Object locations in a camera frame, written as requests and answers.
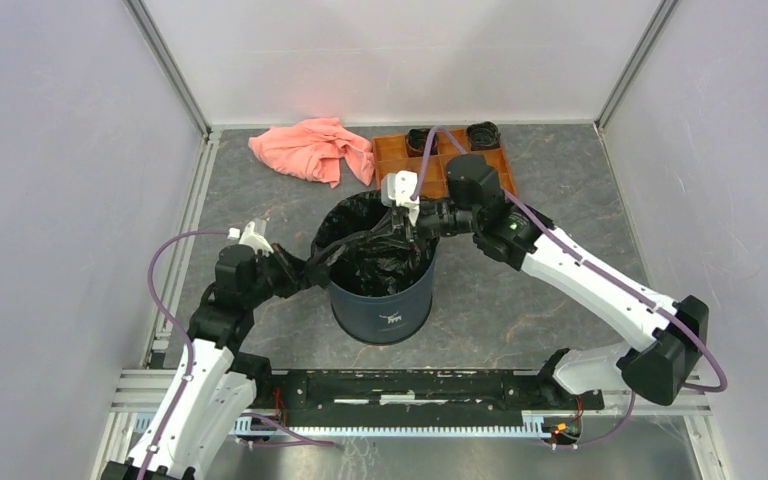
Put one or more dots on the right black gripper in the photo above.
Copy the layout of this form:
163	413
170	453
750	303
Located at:
413	234

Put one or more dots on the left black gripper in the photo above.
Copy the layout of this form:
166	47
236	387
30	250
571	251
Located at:
296	271

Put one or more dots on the black plastic trash bag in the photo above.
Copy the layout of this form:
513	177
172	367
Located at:
361	264

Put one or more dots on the dark blue trash bin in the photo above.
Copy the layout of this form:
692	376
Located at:
384	320

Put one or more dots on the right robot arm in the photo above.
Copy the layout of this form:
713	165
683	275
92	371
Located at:
663	339

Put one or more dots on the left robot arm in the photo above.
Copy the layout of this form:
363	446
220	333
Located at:
215	382

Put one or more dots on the orange compartment tray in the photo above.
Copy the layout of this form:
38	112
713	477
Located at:
390	156

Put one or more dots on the rolled bag back middle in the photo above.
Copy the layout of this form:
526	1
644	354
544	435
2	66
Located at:
416	140

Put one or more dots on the rolled bag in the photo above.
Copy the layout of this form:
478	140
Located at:
416	140
483	136

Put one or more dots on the rolled bag back right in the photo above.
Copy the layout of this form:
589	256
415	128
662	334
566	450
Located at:
483	136

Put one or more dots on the pink cloth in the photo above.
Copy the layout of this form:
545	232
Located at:
313	150

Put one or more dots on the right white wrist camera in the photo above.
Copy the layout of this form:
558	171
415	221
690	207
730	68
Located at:
398	190

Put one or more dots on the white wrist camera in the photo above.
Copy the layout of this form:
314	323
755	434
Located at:
252	235
398	190

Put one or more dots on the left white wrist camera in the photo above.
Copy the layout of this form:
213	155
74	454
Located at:
252	235

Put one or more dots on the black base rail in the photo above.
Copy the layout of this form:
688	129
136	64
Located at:
434	403

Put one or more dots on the left aluminium corner post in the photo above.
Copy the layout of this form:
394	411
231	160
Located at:
156	43

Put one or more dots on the aluminium corner post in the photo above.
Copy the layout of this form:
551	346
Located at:
156	43
643	48

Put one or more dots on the right aluminium corner post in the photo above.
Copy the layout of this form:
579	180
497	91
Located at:
643	48

